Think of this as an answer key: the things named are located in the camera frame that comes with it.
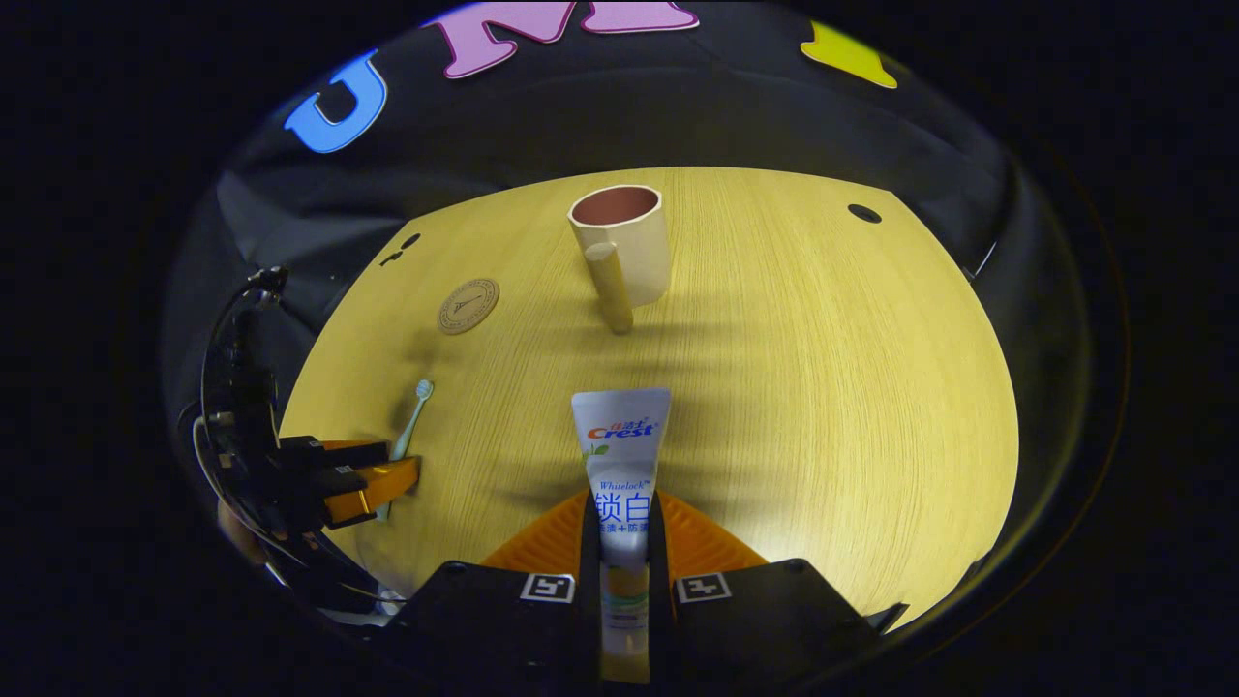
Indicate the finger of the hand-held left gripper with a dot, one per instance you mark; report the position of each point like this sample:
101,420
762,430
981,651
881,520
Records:
339,453
377,489

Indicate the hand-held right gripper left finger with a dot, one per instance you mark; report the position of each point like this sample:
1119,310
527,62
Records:
589,552

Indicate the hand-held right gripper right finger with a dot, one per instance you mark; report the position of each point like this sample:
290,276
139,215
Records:
660,552

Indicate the pale green toothbrush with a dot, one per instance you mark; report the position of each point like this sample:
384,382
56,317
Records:
411,421

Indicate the white toothpaste tube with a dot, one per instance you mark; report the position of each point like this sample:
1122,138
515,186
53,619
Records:
619,455

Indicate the round brown coaster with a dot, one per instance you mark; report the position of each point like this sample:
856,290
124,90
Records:
468,306

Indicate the beige cup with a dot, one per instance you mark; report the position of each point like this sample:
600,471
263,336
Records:
634,247

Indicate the round black desk grommet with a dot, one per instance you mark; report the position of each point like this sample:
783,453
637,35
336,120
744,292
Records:
864,213

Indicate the black backdrop cloth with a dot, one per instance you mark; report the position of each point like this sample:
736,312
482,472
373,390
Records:
678,106

